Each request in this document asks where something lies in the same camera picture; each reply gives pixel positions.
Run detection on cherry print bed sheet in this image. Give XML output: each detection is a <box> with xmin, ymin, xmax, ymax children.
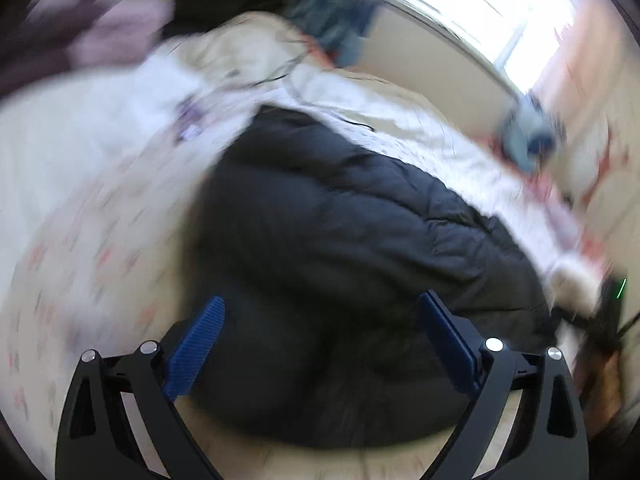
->
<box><xmin>0</xmin><ymin>75</ymin><xmax>591</xmax><ymax>480</ymax></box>

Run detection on pink and blue cartoon curtain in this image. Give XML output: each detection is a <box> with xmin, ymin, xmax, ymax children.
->
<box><xmin>495</xmin><ymin>0</ymin><xmax>612</xmax><ymax>177</ymax></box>
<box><xmin>285</xmin><ymin>0</ymin><xmax>381</xmax><ymax>69</ymax></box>

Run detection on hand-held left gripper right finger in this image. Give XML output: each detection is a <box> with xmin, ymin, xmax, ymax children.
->
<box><xmin>419</xmin><ymin>290</ymin><xmax>590</xmax><ymax>480</ymax></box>

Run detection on plain white bedding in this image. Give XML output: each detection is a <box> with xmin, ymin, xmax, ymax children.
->
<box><xmin>0</xmin><ymin>55</ymin><xmax>201</xmax><ymax>241</ymax></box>

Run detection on window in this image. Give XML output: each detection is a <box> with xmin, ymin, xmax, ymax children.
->
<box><xmin>395</xmin><ymin>0</ymin><xmax>591</xmax><ymax>91</ymax></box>

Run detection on purple cloth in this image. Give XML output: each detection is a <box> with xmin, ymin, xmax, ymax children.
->
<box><xmin>0</xmin><ymin>0</ymin><xmax>171</xmax><ymax>101</ymax></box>

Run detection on black garment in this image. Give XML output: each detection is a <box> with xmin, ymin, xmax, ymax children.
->
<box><xmin>160</xmin><ymin>0</ymin><xmax>301</xmax><ymax>41</ymax></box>

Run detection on pink patterned blanket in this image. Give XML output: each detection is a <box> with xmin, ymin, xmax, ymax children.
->
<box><xmin>530</xmin><ymin>170</ymin><xmax>616</xmax><ymax>266</ymax></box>

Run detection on striped white duvet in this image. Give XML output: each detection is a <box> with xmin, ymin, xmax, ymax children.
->
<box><xmin>140</xmin><ymin>10</ymin><xmax>451</xmax><ymax>126</ymax></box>

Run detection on black charging cable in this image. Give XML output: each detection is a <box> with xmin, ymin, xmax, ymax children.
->
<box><xmin>165</xmin><ymin>35</ymin><xmax>376</xmax><ymax>133</ymax></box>

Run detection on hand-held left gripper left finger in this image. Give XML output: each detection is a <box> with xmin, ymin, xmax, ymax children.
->
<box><xmin>56</xmin><ymin>295</ymin><xmax>226</xmax><ymax>480</ymax></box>

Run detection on purple glasses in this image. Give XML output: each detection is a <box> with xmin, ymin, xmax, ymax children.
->
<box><xmin>172</xmin><ymin>100</ymin><xmax>206</xmax><ymax>143</ymax></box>

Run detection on dark navy puffer jacket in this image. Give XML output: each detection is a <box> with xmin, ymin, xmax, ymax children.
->
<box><xmin>187</xmin><ymin>105</ymin><xmax>558</xmax><ymax>451</ymax></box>

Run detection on cream quilted blanket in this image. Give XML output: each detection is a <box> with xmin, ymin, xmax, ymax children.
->
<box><xmin>547</xmin><ymin>257</ymin><xmax>608</xmax><ymax>313</ymax></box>

